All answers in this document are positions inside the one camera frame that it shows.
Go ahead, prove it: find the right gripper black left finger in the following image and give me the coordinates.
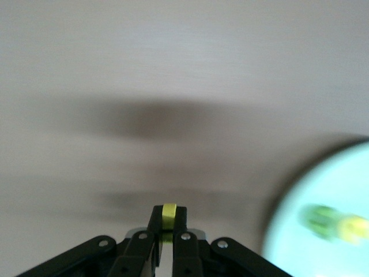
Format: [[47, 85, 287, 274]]
[[16, 205, 164, 277]]

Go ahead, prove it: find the yellow letter u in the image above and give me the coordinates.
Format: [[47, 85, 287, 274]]
[[337, 215, 369, 246]]

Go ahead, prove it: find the green letter b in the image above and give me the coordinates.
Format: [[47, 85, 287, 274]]
[[299, 203, 344, 241]]

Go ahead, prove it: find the yellow letter s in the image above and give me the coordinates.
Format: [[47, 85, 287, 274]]
[[161, 203, 178, 232]]

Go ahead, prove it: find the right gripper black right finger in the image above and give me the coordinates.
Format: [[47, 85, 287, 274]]
[[172, 206, 292, 277]]

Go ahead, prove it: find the green plate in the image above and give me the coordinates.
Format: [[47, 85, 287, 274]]
[[263, 141, 369, 277]]

